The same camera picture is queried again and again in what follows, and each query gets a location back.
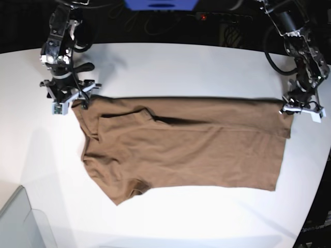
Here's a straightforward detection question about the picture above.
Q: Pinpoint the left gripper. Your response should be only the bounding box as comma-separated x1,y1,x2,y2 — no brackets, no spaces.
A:
279,89,324,115

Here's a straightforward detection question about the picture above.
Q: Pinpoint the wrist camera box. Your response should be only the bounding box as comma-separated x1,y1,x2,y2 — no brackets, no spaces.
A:
52,102,69,115
311,108,326,123

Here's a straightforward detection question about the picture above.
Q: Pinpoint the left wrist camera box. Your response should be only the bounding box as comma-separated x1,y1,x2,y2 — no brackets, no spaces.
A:
311,108,326,123

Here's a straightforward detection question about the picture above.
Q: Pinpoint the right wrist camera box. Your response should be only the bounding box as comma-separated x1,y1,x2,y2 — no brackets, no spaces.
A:
52,102,69,115

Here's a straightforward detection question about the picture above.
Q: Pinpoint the black power strip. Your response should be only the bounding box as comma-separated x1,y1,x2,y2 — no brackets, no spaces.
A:
194,12,253,23

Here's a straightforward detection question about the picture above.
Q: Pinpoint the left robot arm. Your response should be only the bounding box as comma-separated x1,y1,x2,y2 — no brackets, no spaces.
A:
261,1,330,122

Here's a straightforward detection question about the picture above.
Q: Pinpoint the brown t-shirt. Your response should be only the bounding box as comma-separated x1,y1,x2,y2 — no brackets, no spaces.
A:
71,96,294,205

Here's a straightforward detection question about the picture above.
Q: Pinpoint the blue bin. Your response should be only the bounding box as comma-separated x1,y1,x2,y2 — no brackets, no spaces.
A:
124,0,198,11

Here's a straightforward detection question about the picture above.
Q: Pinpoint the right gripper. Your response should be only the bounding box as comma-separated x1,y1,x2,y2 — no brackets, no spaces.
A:
39,79,101,104

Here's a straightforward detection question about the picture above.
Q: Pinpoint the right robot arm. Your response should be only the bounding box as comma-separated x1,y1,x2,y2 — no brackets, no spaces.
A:
39,1,98,109

